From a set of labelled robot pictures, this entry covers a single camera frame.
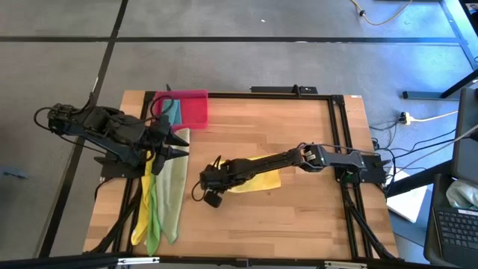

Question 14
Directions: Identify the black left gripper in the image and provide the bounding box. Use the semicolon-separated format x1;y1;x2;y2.
143;114;190;162

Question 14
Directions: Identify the white plastic bag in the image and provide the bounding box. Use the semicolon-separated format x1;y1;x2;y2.
445;179;478;211

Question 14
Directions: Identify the bright green microfiber towel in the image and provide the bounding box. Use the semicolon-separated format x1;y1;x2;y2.
146;156;170;257

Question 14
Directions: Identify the teal microfiber towel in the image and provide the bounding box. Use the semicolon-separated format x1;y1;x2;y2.
161;98;184;127

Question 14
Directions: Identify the black mounting bar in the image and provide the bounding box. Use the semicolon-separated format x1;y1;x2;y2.
249;84;319;96

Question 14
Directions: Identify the pale green microfiber towel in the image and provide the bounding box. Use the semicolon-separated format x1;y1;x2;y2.
155;128;191;245

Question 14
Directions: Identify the yellow microfiber towel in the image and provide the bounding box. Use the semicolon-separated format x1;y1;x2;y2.
130;149;160;247
214;154;282;194

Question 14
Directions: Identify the black desk leg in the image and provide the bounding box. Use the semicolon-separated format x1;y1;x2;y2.
401;68;478;102

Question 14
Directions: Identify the white flat board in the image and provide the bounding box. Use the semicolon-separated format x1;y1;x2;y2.
385;166;429;224

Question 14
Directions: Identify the grey floor cable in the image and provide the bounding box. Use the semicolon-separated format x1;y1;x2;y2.
388;125;478;176

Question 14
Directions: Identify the black laptop keyboard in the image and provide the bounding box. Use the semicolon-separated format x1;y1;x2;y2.
432;206;478;268

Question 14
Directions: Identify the silver metal bracket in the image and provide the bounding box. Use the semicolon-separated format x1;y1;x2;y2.
117;256;161;266
323;260;368;269

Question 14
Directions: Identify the black aluminium table frame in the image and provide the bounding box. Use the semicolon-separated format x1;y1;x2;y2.
87;90;403;262

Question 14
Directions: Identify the white power cable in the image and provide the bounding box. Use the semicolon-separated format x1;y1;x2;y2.
409;110;459;123

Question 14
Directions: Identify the dark grey panel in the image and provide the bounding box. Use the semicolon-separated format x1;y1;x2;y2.
449;87;478;185

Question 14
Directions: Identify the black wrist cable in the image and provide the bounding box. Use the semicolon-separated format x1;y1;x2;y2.
149;95;176;126
190;180;208;203

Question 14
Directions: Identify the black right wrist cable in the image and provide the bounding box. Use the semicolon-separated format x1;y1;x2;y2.
190;180;208;203

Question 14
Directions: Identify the yellow floor cable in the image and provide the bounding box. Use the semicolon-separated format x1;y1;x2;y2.
350;0;414;27

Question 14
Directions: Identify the pink plastic bin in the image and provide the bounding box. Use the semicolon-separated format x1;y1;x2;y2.
152;88;210;131

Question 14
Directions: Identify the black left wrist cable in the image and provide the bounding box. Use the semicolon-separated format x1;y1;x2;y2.
149;95;176;126

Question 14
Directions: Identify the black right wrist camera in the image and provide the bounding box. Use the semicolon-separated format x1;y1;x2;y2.
202;189;224;209

